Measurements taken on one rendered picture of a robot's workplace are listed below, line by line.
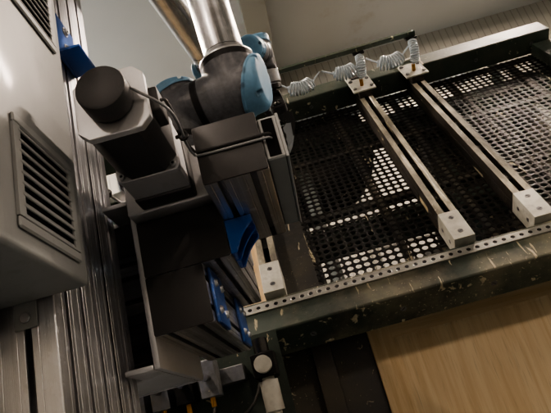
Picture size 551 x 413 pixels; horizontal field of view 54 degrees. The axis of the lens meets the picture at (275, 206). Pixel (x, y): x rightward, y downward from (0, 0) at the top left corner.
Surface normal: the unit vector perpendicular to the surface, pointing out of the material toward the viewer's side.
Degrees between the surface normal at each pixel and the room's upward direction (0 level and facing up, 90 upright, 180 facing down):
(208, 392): 90
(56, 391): 90
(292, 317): 57
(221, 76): 96
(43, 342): 90
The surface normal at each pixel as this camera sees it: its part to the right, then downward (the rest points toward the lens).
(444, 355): -0.12, -0.36
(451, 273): -0.23, -0.78
